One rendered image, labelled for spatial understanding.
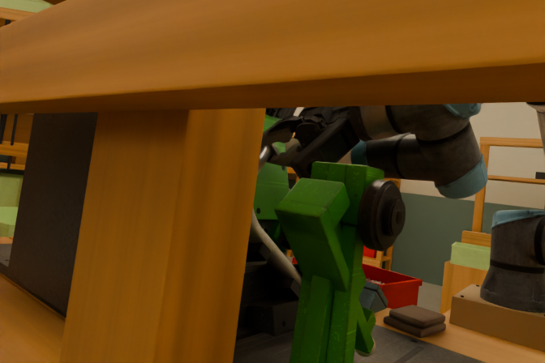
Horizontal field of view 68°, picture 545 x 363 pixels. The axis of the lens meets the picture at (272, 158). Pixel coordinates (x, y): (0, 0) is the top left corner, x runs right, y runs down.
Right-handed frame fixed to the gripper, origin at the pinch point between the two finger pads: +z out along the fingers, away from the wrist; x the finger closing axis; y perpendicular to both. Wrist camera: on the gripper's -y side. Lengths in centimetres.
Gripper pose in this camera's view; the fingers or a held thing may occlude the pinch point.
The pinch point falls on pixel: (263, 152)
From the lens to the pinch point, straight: 72.5
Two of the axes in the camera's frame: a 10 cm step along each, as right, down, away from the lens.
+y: 3.8, -6.0, 7.1
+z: -7.8, 2.1, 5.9
